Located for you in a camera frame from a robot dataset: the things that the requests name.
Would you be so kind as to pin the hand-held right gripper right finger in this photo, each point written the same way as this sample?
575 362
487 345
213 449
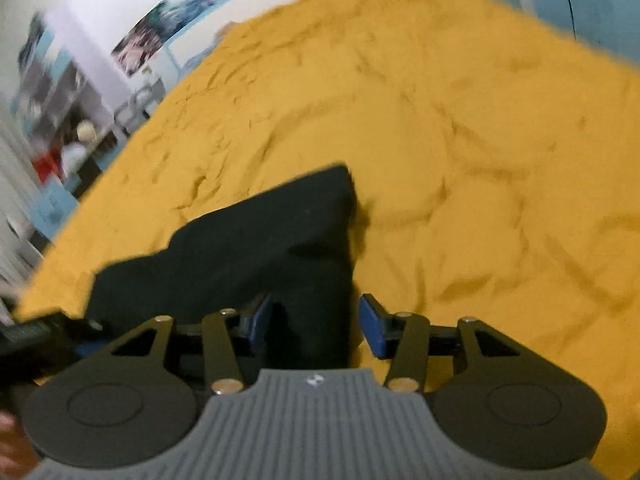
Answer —
372 327

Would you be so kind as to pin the white blue bookshelf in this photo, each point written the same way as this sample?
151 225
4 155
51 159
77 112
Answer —
50 85

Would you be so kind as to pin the red bag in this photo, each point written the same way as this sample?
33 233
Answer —
47 167

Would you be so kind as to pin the white cap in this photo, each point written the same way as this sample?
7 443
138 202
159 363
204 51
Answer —
74 155

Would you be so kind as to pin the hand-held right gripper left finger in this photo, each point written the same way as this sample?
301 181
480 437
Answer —
260 325

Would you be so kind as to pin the wall poster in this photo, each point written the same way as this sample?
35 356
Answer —
150 40

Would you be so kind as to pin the yellow quilted blanket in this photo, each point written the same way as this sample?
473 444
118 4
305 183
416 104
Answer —
425 135

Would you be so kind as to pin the cream round ball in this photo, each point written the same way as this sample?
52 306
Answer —
86 131

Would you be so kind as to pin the white blue desk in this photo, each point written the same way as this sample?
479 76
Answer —
95 165

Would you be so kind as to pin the person's left forearm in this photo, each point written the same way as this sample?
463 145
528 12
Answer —
12 450

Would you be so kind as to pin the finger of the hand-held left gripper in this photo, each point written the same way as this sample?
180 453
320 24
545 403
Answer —
85 345

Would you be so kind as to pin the grey chair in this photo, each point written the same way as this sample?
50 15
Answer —
131 117
150 94

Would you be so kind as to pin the blue pillow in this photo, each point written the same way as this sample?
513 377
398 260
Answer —
200 57

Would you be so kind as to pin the black pants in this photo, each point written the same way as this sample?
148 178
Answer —
260 240

